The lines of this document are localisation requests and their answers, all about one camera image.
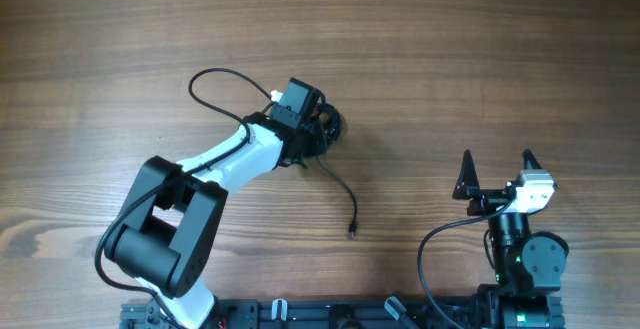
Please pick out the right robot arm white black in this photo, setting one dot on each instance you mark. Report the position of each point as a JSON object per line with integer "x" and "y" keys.
{"x": 528, "y": 266}

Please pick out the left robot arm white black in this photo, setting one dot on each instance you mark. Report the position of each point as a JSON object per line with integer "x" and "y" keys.
{"x": 165, "y": 230}

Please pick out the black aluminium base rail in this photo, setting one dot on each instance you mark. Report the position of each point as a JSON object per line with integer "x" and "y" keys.
{"x": 476, "y": 311}

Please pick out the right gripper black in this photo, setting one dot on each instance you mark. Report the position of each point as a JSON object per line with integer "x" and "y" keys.
{"x": 468, "y": 187}

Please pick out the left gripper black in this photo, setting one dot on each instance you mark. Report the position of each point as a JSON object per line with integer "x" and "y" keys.
{"x": 315, "y": 125}

